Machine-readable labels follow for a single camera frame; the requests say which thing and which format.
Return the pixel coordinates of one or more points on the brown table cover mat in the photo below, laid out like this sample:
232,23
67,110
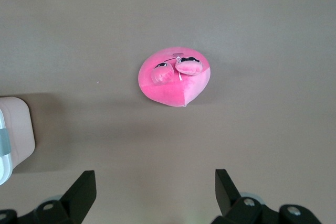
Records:
236,24

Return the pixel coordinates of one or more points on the pink plush toy with eyes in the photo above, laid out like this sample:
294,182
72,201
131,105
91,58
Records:
168,93

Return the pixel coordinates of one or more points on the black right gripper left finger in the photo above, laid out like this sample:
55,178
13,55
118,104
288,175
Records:
78,195

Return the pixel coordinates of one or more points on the pale pink storage box base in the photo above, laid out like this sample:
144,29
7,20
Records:
21,129

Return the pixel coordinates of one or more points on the white box lid grey latches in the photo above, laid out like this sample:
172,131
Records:
4,166

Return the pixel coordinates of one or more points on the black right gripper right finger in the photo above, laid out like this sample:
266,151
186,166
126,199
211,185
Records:
228,197

